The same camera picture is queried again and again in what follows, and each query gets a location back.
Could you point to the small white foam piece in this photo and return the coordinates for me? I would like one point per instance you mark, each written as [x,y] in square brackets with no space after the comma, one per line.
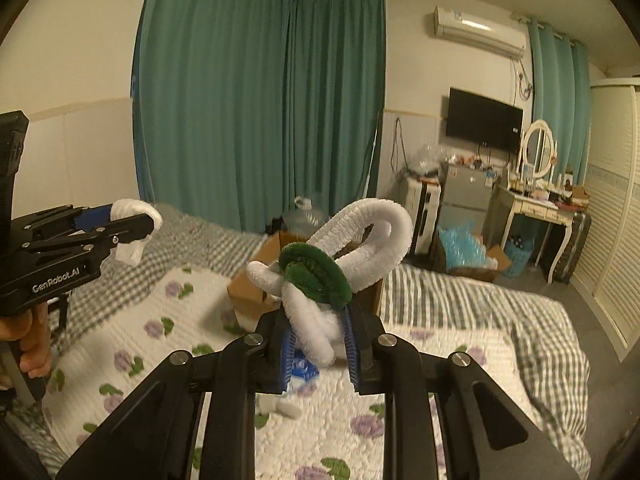
[287,407]

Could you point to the clear plastic bag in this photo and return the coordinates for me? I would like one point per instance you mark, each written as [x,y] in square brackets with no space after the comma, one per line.
[427,157]

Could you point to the box of blue plastic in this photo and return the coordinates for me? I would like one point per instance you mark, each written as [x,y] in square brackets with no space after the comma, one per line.
[462,252]

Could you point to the white floral quilt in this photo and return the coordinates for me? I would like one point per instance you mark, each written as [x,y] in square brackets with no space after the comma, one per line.
[165,325]

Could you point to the silver mini fridge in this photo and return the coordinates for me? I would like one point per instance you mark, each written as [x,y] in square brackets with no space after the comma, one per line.
[467,192]

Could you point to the short white pipe cleaner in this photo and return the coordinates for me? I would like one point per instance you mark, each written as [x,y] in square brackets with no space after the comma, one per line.
[142,210]

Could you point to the white louvred wardrobe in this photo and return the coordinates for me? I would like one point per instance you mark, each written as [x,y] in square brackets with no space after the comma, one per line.
[615,210]

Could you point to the narrow green curtain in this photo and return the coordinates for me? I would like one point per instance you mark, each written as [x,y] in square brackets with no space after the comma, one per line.
[557,110]

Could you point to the open cardboard box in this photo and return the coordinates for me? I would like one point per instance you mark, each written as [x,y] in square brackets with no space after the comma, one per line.
[247,295]

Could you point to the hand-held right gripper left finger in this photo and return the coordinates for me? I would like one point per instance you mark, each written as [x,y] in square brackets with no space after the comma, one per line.
[286,360]

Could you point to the blue packet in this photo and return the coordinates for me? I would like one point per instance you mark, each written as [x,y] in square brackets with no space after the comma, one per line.
[305,367]

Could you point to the clear plastic water jug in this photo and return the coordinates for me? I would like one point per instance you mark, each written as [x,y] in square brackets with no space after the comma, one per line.
[305,220]

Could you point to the wide green curtain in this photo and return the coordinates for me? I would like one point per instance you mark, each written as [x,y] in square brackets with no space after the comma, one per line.
[225,110]

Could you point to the white pipe cleaner bundle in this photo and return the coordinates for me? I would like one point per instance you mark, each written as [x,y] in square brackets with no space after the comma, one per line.
[380,220]

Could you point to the bed with checked sheet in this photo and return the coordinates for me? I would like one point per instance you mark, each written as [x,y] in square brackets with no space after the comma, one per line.
[450,295]

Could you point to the white suitcase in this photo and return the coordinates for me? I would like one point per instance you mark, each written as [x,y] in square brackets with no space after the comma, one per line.
[422,215]

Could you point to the black suitcase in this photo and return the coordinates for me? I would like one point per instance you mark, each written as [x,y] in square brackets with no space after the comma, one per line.
[575,245]

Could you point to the black wall television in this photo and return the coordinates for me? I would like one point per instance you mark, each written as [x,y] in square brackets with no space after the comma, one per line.
[482,120]

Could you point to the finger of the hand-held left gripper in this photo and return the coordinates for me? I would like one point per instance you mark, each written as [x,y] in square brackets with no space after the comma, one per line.
[125,232]
[92,217]

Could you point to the green pipe cleaner coil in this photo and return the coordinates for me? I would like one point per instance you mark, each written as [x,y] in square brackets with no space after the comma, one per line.
[315,272]

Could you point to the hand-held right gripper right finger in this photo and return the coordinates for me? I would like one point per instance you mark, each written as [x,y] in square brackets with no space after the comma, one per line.
[352,350]

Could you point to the blue laundry basket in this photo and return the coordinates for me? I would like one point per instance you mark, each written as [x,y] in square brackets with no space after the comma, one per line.
[517,257]

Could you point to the white oval vanity mirror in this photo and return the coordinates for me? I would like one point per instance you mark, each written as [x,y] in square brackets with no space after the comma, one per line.
[536,147]

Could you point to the white air conditioner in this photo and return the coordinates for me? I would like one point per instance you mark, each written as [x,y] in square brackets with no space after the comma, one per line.
[480,27]

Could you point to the white dressing table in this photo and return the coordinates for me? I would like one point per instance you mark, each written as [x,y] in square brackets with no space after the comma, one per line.
[540,205]

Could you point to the person's left hand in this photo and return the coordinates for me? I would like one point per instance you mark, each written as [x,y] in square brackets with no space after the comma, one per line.
[31,345]

